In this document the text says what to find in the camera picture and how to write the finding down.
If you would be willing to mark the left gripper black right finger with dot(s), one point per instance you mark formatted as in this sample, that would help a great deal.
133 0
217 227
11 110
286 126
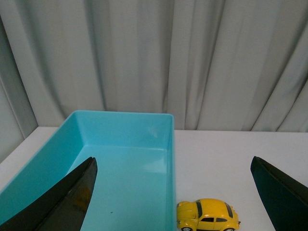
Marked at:
284 199

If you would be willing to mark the turquoise plastic storage bin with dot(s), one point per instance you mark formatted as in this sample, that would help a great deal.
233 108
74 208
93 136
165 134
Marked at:
135 184

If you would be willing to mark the yellow beetle toy car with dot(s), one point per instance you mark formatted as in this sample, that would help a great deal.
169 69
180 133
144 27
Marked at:
206 215

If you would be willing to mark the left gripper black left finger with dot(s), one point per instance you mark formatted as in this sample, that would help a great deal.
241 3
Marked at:
61 208

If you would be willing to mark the grey pleated curtain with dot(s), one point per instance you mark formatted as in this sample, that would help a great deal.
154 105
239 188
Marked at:
238 65

